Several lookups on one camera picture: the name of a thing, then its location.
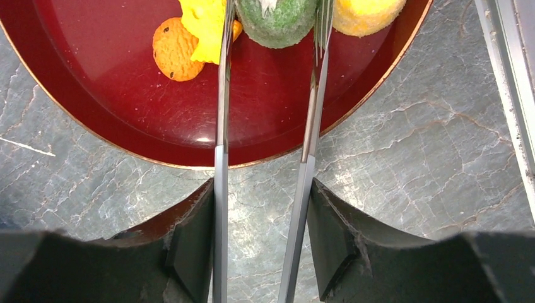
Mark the green cupcake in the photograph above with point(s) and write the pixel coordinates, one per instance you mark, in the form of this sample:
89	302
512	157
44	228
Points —
276	24

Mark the metal tongs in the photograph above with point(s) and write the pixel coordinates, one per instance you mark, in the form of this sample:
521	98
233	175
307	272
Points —
322	34

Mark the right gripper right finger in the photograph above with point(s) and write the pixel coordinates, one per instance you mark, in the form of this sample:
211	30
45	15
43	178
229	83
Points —
358	258

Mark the yellow cupcake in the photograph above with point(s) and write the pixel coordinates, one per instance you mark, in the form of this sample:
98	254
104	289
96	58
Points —
360	18

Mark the orange chip cookie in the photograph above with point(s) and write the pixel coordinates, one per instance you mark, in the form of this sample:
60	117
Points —
172	47

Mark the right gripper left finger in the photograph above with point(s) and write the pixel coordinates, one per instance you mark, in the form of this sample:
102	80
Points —
167	258

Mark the red round tray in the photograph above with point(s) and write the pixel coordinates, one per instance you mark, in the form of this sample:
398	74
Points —
94	59

